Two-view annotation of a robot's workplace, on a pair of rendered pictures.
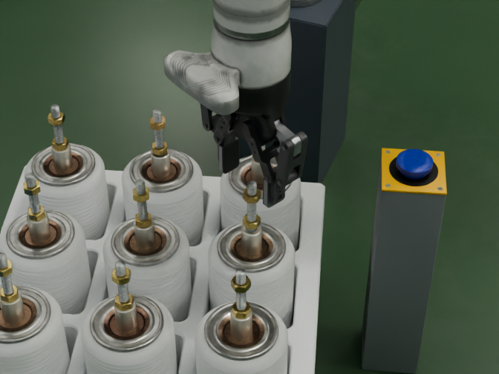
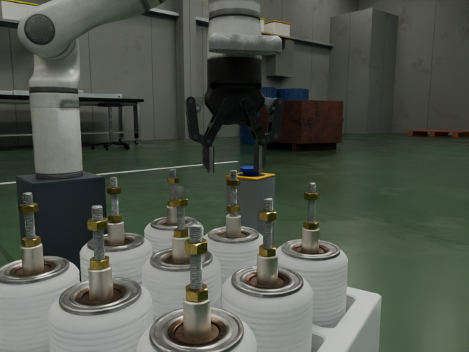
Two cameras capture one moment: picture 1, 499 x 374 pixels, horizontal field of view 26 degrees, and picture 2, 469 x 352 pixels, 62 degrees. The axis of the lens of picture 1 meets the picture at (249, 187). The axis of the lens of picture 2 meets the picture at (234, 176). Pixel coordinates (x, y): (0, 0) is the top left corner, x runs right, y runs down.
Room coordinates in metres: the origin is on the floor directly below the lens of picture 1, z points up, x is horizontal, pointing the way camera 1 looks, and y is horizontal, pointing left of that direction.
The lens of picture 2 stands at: (0.57, 0.49, 0.42)
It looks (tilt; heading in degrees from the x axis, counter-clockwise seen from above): 8 degrees down; 298
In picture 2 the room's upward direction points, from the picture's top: straight up
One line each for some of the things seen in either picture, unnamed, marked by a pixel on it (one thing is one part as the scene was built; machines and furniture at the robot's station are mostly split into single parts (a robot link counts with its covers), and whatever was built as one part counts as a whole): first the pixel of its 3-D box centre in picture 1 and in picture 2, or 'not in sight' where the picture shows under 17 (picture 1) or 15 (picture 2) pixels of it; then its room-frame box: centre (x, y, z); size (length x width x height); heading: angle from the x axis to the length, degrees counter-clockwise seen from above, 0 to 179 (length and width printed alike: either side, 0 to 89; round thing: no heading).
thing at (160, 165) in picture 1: (160, 162); (116, 233); (0.96, 0.10, 0.26); 0.02 x 0.02 x 0.03
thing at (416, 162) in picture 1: (413, 166); (250, 172); (0.89, -0.18, 0.32); 0.04 x 0.04 x 0.02
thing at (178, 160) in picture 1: (161, 171); (116, 242); (0.96, 0.10, 0.25); 0.08 x 0.08 x 0.01
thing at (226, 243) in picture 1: (251, 247); (233, 235); (0.83, 0.00, 0.25); 0.08 x 0.08 x 0.01
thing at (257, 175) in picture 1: (261, 168); (174, 215); (0.95, -0.01, 0.26); 0.02 x 0.02 x 0.03
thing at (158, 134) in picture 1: (159, 136); (114, 204); (0.96, 0.10, 0.30); 0.01 x 0.01 x 0.08
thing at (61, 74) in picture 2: not in sight; (51, 56); (1.28, -0.06, 0.54); 0.09 x 0.09 x 0.17; 34
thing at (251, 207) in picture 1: (252, 209); (233, 196); (0.83, 0.00, 0.31); 0.01 x 0.01 x 0.08
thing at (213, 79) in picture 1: (235, 45); (237, 34); (0.82, 0.01, 0.53); 0.11 x 0.09 x 0.06; 131
